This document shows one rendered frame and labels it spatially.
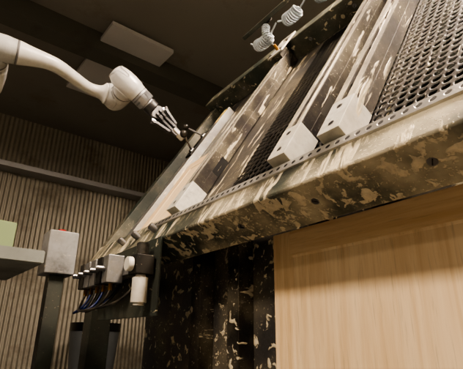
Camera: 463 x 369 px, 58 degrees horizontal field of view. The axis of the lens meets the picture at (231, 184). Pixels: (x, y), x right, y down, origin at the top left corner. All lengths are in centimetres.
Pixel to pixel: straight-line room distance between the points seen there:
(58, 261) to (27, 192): 380
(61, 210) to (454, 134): 527
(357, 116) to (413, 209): 24
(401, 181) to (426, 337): 33
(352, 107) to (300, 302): 52
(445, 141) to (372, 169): 13
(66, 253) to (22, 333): 359
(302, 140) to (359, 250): 30
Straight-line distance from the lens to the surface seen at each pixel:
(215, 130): 219
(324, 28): 206
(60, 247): 188
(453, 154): 73
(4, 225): 141
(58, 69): 198
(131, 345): 588
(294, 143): 103
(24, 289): 544
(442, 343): 94
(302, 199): 89
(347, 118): 93
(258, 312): 132
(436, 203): 96
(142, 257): 131
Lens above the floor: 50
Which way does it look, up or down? 21 degrees up
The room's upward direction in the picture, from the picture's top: 1 degrees clockwise
